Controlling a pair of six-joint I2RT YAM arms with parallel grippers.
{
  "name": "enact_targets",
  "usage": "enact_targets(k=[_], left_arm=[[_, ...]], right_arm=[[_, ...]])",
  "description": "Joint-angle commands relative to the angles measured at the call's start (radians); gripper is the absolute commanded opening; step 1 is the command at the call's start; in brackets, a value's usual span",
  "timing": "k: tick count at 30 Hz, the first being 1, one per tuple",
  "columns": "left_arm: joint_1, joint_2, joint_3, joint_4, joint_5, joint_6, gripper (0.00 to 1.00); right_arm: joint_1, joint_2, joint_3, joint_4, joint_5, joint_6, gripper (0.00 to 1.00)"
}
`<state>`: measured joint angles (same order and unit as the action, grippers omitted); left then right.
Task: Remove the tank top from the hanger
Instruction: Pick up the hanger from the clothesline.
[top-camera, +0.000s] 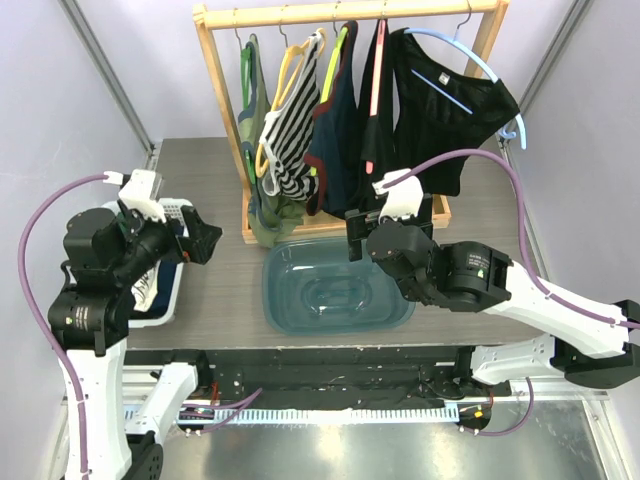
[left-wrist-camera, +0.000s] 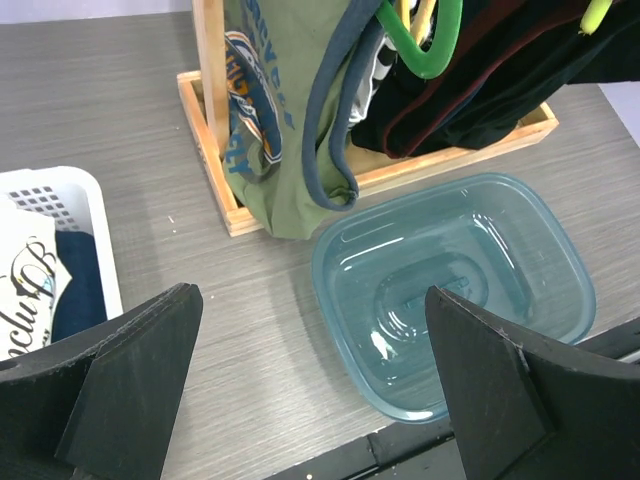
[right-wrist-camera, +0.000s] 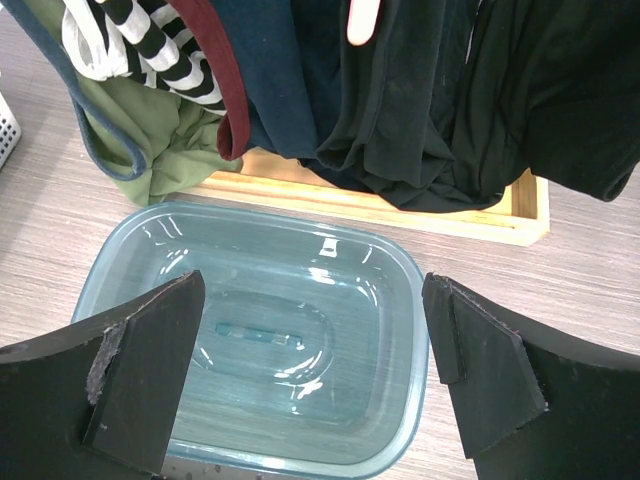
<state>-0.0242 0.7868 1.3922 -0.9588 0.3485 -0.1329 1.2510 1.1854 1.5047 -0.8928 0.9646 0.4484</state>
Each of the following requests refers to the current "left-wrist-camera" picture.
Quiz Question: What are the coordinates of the blue plastic tub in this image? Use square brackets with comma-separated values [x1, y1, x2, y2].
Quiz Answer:
[311, 173, 596, 424]

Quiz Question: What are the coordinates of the green hanger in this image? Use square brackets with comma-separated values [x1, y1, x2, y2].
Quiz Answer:
[376, 0, 463, 80]

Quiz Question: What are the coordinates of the navy folded garment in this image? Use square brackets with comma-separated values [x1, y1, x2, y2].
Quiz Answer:
[51, 231, 107, 343]

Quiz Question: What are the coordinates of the white laundry basket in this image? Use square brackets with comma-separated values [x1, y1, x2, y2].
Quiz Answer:
[1, 166, 123, 320]

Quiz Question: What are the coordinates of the striped tank top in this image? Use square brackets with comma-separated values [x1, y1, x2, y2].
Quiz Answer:
[348, 34, 398, 129]

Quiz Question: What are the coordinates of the neon yellow hanger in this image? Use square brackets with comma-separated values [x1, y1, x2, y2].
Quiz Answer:
[579, 0, 613, 35]

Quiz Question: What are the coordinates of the wooden clothes rack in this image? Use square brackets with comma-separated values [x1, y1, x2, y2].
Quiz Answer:
[177, 1, 558, 239]

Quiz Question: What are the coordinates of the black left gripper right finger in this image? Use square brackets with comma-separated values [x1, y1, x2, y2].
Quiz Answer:
[426, 287, 639, 479]

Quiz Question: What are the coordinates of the green tank top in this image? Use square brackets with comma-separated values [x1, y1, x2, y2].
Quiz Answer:
[223, 1, 381, 239]

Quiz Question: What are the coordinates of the navy maroon-trim tank top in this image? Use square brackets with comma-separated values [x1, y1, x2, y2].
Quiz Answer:
[351, 1, 639, 158]

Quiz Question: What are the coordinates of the white printed shirt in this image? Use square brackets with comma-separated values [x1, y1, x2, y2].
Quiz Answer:
[1, 196, 72, 361]

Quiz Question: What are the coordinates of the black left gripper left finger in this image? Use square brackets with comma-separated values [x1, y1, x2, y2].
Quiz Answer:
[1, 283, 203, 479]

